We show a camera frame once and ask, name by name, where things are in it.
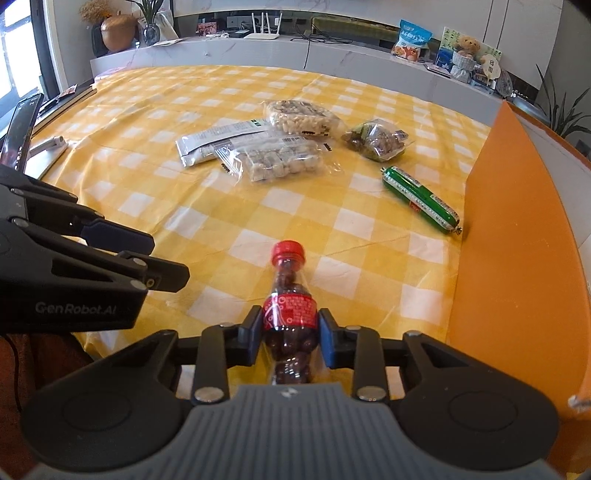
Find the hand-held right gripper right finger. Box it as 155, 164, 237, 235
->
318, 307, 509, 402

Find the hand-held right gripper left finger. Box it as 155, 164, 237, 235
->
69, 305, 266, 407

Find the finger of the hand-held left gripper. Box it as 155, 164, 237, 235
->
0, 164, 155, 257
0, 219, 190, 296

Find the small cola-shaped candy bottle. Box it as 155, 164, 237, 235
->
261, 240, 321, 386

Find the white sachet packet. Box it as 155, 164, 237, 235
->
175, 119, 273, 168

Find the clear bag of white candies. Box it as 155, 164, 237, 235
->
215, 134, 345, 184

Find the green sausage stick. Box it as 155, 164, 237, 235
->
381, 166, 462, 236

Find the clear bag of dark nuts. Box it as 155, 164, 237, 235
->
341, 119, 415, 162

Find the orange cardboard box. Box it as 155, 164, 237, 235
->
450, 99, 591, 480

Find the clear bag of peanut bars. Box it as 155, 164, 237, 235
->
263, 99, 345, 138

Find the red textured cloth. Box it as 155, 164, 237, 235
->
0, 332, 93, 462

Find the yellow checked tablecloth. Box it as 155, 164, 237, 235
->
30, 65, 492, 402

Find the white phone stand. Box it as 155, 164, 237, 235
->
28, 136, 69, 160

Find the black notebook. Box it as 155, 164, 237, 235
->
34, 83, 98, 125

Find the black smartphone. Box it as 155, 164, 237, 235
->
0, 93, 44, 169

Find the golden round vase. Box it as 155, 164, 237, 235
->
100, 14, 138, 52

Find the glass vase with green plant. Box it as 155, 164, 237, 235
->
131, 0, 174, 46

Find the dark vase with dried flowers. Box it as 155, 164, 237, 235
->
78, 0, 109, 58

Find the window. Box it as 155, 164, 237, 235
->
0, 0, 47, 97

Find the white marble tv console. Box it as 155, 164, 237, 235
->
90, 34, 504, 125

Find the white wifi router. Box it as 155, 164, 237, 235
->
244, 13, 283, 41

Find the blue snack bag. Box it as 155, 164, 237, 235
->
392, 19, 434, 63

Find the round paper hand fan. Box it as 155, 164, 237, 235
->
478, 53, 502, 80

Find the green and white picture card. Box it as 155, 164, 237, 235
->
436, 26, 502, 77

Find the brown teddy bear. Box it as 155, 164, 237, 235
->
451, 34, 481, 58

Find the potted sword-leaf plant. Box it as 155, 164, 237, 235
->
536, 65, 591, 139

